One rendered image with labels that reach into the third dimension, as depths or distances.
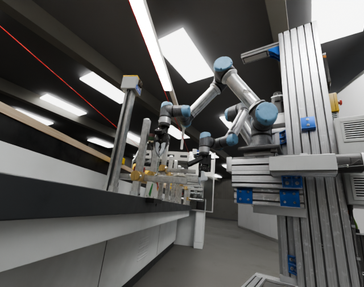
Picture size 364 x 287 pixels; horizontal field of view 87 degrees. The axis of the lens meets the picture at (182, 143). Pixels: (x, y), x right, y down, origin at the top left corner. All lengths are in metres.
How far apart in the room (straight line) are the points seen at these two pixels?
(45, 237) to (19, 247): 0.06
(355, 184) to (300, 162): 0.34
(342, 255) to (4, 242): 1.30
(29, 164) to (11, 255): 0.33
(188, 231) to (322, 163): 3.20
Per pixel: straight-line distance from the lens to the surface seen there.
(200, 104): 1.34
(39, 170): 0.83
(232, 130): 1.35
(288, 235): 1.38
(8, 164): 0.76
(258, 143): 1.20
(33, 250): 0.60
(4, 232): 0.53
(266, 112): 1.14
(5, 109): 0.74
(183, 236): 3.96
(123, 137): 0.84
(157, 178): 1.06
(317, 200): 1.34
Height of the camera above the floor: 0.67
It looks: 18 degrees up
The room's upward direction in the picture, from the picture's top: 6 degrees clockwise
